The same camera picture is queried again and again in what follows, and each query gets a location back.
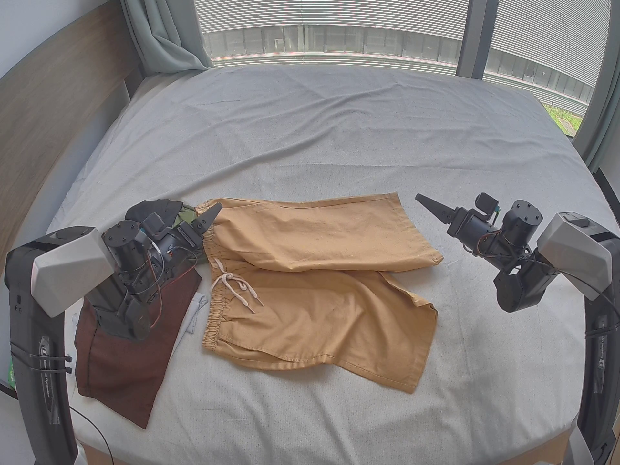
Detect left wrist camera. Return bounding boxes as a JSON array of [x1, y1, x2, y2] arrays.
[[142, 213, 168, 236]]

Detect bed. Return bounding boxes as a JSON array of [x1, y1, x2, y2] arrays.
[[0, 0, 611, 465]]

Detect green garment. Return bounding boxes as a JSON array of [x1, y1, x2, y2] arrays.
[[175, 204, 208, 266]]

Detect brown garment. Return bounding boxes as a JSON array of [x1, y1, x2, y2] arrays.
[[74, 247, 204, 429]]

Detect black garment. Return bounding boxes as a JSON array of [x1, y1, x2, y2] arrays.
[[123, 200, 185, 224]]

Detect white garment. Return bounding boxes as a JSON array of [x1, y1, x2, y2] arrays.
[[172, 293, 210, 357]]

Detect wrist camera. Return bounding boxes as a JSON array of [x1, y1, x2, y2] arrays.
[[142, 213, 168, 236], [475, 193, 502, 222]]

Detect tan shorts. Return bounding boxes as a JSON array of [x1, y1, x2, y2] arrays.
[[194, 192, 444, 395]]

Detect blue-green curtain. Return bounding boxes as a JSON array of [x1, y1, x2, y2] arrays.
[[116, 0, 214, 78], [574, 13, 620, 173]]

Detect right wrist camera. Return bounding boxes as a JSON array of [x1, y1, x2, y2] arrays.
[[475, 193, 502, 222]]

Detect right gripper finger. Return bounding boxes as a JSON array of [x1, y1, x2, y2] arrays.
[[415, 193, 456, 225]]

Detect window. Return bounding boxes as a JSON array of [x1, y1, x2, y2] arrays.
[[186, 0, 620, 173]]

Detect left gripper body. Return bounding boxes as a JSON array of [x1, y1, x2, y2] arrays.
[[156, 220, 205, 261]]

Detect black cable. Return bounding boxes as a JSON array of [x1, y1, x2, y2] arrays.
[[68, 405, 116, 465]]

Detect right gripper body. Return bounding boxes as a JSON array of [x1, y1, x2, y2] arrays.
[[446, 207, 502, 256]]

